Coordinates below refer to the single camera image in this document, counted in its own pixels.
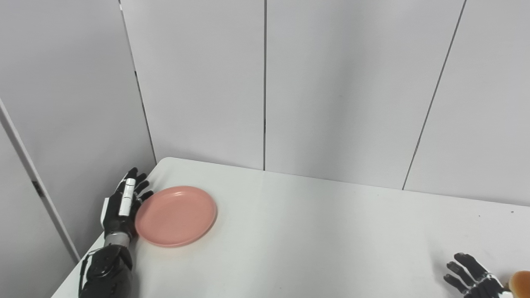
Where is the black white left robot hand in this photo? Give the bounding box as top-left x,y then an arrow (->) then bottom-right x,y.
101,167 -> 154,239

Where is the toy hamburger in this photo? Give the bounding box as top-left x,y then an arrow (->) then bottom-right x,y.
508,271 -> 530,298

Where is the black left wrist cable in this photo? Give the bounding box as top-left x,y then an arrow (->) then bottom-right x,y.
78,248 -> 101,290

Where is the pink round plate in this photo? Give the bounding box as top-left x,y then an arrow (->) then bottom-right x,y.
135,186 -> 218,248

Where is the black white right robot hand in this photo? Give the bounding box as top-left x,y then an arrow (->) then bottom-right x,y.
443,252 -> 515,298

